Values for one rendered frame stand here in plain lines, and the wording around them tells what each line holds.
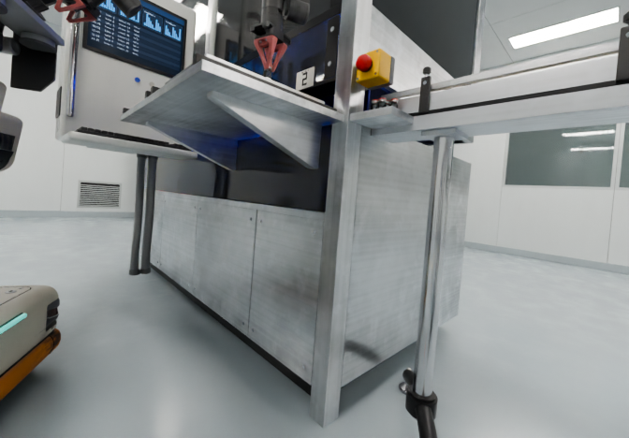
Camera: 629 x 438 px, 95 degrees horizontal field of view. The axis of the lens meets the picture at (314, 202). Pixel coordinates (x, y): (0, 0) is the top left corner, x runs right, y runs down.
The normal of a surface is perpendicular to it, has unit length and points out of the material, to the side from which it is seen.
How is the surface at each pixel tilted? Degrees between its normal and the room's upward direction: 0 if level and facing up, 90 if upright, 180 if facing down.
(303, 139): 90
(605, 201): 90
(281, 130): 90
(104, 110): 90
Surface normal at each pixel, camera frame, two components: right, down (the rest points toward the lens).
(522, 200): -0.72, -0.04
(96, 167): 0.69, 0.07
